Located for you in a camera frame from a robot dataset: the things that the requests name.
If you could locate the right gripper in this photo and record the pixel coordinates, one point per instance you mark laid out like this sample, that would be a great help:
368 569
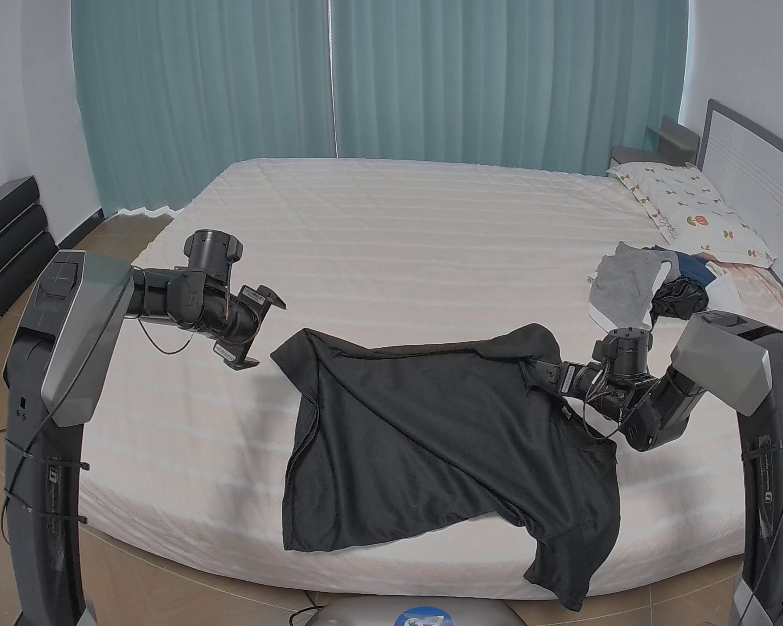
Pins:
579 383

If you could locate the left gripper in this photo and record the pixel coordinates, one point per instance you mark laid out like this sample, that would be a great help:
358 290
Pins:
235 323

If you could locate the black T-shirt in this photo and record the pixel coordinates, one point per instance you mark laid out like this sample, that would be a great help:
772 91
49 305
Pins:
430 441

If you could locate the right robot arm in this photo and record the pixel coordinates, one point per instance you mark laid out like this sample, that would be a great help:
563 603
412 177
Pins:
724 362

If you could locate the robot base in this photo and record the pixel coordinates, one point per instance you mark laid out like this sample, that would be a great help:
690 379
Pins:
417 613

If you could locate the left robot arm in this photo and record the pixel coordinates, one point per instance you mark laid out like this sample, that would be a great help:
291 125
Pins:
72 330

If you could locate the pile of clothes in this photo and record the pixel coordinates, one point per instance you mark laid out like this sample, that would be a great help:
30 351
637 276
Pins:
620 284

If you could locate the bed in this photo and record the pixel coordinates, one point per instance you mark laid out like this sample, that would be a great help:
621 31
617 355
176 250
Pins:
398 252

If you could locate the white printed pillow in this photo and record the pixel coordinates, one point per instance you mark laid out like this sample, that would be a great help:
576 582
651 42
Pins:
691 212

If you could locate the grey bedside table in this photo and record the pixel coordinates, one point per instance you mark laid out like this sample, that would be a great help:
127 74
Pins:
665 141

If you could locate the blue-green curtain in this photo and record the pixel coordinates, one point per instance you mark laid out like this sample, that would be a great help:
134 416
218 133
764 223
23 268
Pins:
202 75
496 56

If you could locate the black chest of drawers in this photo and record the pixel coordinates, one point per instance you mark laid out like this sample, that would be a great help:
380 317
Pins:
6 245

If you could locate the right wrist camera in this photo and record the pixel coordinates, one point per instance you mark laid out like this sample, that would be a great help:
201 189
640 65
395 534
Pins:
602 351

